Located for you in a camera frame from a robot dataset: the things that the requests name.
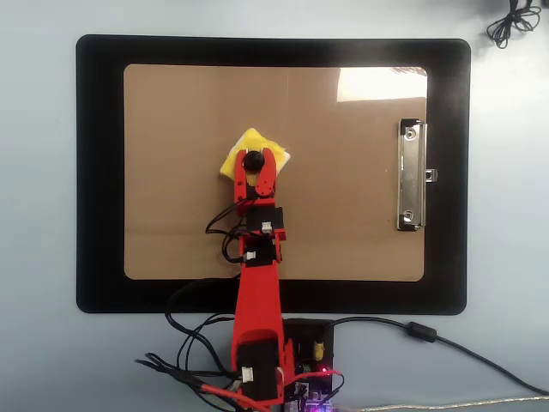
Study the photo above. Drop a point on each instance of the metal clipboard clip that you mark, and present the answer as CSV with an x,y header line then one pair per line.
x,y
411,176

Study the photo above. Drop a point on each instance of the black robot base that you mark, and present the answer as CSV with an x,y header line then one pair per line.
x,y
309,328

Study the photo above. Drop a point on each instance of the black rectangular mat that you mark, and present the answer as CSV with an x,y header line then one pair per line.
x,y
98,171

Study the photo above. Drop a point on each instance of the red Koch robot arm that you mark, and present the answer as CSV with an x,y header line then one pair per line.
x,y
257,300

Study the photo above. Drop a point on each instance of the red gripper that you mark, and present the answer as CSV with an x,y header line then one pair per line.
x,y
257,203

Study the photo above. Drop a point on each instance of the yellow and white sponge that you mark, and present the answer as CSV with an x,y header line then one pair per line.
x,y
255,139

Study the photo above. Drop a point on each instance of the brown clipboard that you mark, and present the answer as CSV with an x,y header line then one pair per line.
x,y
343,171

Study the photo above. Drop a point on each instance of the controller circuit board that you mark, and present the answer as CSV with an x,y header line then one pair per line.
x,y
315,397

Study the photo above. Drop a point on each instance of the black cone knob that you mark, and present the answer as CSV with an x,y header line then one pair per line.
x,y
254,161

